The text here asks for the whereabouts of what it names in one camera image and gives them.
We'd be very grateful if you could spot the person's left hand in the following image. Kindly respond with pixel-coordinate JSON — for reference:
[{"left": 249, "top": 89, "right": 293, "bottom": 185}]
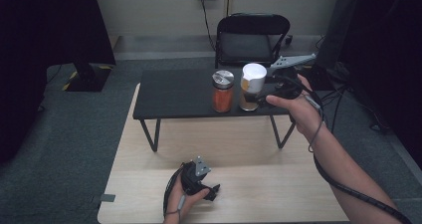
[{"left": 163, "top": 174, "right": 211, "bottom": 224}]

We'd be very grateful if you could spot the black metal-legged shelf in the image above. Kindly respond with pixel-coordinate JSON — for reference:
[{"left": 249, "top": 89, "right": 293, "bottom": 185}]
[{"left": 132, "top": 67, "right": 309, "bottom": 153}]

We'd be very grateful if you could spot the black left gripper strap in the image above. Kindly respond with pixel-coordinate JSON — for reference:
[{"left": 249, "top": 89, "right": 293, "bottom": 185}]
[{"left": 162, "top": 163, "right": 187, "bottom": 220}]

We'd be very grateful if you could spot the dark curtain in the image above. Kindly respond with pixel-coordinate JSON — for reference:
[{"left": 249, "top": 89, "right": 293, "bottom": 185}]
[
  {"left": 337, "top": 0, "right": 422, "bottom": 170},
  {"left": 0, "top": 0, "right": 117, "bottom": 165}
]

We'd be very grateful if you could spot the black power cable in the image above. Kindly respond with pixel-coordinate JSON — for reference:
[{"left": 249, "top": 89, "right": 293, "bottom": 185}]
[{"left": 198, "top": 0, "right": 217, "bottom": 53}]

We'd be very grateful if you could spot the black floor cable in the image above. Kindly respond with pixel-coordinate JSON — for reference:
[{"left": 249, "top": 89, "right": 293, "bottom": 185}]
[{"left": 319, "top": 84, "right": 352, "bottom": 138}]

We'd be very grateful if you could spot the silver-lid jar of orange spice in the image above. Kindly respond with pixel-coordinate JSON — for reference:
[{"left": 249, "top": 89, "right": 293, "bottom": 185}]
[{"left": 211, "top": 70, "right": 236, "bottom": 113}]

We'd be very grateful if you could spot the person's right hand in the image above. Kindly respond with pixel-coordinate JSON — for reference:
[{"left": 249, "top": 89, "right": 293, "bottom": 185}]
[{"left": 265, "top": 74, "right": 324, "bottom": 142}]

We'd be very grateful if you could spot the black folding chair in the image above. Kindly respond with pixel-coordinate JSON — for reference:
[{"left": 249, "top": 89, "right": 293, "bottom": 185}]
[{"left": 214, "top": 13, "right": 292, "bottom": 70}]

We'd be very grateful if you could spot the dark upright panel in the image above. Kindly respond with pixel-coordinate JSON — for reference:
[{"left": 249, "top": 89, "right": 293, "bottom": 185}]
[{"left": 315, "top": 0, "right": 362, "bottom": 71}]

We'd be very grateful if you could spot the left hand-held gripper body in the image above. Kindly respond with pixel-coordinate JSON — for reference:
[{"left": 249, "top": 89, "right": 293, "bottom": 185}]
[{"left": 180, "top": 155, "right": 213, "bottom": 196}]

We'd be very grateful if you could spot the white-lid jar of brown spice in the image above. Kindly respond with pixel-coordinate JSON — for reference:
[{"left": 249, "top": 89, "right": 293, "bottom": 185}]
[{"left": 238, "top": 63, "right": 268, "bottom": 112}]

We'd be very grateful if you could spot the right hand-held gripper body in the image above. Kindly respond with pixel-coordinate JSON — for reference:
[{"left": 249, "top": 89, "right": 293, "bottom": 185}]
[{"left": 264, "top": 53, "right": 317, "bottom": 101}]

